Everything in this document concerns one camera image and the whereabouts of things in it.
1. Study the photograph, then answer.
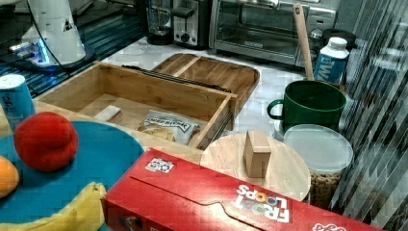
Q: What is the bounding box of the wooden drawer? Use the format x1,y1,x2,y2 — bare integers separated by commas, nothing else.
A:
37,63,234,149

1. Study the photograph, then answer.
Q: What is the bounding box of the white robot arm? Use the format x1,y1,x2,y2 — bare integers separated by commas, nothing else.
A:
9,0,94,68

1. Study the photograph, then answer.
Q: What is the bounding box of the chips bag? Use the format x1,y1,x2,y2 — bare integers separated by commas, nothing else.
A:
138,110,200,144

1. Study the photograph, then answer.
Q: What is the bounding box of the wooden serving tray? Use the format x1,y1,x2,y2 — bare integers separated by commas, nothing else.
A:
153,53,260,116

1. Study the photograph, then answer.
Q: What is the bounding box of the wooden lid canister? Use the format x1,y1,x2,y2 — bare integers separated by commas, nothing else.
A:
200,130,311,201

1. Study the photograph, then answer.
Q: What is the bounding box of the red Froot Loops box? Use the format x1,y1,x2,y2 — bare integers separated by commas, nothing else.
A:
103,148,382,231

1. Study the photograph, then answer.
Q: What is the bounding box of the small wooden block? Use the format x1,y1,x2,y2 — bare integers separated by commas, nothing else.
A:
94,105,122,124

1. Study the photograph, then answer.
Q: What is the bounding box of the black silver toaster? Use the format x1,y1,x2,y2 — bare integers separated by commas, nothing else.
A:
170,0,212,50

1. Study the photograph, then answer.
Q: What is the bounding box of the stainless toaster oven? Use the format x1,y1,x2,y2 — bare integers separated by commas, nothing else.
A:
209,0,341,66

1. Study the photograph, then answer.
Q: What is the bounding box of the blue round plate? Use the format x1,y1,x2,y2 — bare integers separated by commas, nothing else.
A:
1,121,143,224

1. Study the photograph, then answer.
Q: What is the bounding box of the clear cereal container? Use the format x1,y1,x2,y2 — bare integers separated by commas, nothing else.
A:
284,124,353,209

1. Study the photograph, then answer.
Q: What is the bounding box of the blue white milk carton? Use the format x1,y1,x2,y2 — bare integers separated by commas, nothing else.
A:
314,37,349,84

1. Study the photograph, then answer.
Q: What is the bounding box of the wooden spoon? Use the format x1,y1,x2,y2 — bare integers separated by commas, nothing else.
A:
293,3,314,80

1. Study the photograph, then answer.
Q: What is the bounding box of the yellow banana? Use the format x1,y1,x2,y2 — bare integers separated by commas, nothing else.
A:
1,182,107,231

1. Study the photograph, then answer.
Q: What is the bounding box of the red apple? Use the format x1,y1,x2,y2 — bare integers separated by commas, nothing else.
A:
13,112,79,172

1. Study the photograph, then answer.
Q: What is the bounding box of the orange fruit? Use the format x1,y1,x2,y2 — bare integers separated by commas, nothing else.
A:
0,156,19,198

